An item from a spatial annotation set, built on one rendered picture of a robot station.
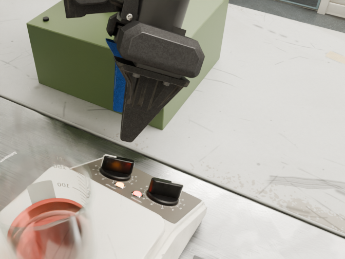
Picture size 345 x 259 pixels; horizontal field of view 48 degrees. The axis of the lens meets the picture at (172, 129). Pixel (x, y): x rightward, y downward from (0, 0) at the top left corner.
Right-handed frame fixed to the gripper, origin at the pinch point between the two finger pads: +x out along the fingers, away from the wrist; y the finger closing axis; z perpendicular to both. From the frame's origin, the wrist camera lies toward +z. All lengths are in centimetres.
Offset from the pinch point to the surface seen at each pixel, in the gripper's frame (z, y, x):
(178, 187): -6.3, 4.1, 7.0
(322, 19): -161, -229, -42
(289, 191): -21.3, -0.2, 6.8
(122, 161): -1.1, 0.6, 7.0
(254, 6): -117, -252, -36
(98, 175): 1.0, 1.3, 8.6
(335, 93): -33.8, -15.8, -4.6
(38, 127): 7.9, -14.5, 10.7
